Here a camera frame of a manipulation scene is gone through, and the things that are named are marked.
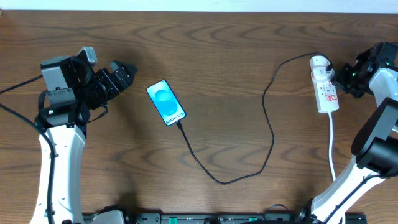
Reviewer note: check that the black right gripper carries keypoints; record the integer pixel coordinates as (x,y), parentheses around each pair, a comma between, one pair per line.
(347,81)

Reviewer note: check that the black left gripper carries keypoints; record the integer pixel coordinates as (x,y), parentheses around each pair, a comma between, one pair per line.
(112,80)

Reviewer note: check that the blue Galaxy smartphone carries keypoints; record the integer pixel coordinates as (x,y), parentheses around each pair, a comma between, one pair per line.
(166,103)

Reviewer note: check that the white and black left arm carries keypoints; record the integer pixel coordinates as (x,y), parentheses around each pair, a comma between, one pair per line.
(73,90)

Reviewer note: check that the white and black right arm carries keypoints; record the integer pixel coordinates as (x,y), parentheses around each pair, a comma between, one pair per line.
(374,150)

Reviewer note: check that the white charger plug adapter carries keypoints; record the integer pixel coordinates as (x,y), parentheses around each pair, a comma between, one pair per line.
(321,74)

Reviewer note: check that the white power strip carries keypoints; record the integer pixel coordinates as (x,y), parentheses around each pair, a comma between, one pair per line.
(325,93)

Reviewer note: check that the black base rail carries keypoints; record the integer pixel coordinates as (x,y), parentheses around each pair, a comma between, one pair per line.
(148,218)

